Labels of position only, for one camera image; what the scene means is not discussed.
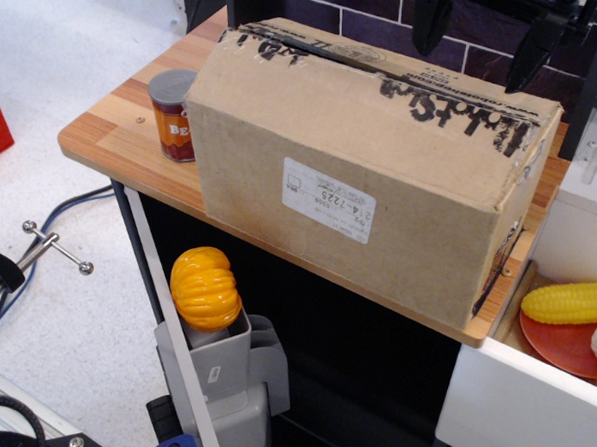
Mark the orange plastic plate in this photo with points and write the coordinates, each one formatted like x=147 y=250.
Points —
x=567 y=347

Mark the white toy sink unit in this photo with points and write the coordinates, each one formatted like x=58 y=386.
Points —
x=534 y=383

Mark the black metal post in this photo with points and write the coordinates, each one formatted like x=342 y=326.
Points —
x=585 y=106

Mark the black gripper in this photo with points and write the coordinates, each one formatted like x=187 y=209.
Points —
x=431 y=18

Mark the orange toy pumpkin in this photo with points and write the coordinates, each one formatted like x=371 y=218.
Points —
x=204 y=291

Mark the brown cardboard box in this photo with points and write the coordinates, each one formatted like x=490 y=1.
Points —
x=407 y=181

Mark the red beans can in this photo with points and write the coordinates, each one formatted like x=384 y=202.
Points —
x=167 y=92

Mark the wooden table shelf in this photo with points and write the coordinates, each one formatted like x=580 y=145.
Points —
x=118 y=137

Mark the yellow toy corn cob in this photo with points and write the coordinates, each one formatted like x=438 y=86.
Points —
x=562 y=304

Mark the metal screw clamp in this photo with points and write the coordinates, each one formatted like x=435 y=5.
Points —
x=12 y=274

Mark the grey plastic holder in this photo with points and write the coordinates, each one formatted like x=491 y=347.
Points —
x=225 y=386

